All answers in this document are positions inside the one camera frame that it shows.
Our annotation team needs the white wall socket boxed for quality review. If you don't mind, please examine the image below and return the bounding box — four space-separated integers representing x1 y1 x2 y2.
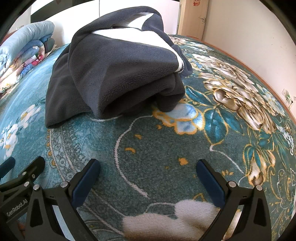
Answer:
281 90 294 107

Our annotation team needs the light wooden door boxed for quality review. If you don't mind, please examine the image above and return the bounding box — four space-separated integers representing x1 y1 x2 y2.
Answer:
177 0 210 41

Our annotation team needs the floral printed folded quilt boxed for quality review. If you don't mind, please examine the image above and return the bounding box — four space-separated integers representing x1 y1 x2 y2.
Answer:
0 42 47 93

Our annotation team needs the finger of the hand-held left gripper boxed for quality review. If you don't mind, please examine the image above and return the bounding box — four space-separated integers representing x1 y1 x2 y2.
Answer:
0 156 46 193
0 157 16 184

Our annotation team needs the white wardrobe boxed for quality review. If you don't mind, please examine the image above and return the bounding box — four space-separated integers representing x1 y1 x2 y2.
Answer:
30 0 181 52

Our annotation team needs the teal floral blanket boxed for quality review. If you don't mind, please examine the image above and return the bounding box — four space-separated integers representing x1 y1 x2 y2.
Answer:
0 34 296 241

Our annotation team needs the grey pillow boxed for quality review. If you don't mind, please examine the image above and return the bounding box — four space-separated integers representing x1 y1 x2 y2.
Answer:
45 38 56 53

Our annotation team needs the light blue folded quilt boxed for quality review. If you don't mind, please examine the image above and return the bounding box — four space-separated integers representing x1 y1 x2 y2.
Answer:
0 20 55 72

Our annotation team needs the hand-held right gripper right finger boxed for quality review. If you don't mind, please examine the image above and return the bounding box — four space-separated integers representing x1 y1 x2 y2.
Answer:
196 159 272 241

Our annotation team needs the navy and white fleece garment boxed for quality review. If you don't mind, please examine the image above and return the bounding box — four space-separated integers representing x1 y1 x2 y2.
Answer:
45 6 193 128

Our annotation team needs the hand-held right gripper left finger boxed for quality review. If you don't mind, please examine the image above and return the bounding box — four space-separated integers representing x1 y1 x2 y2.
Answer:
24 159 101 241

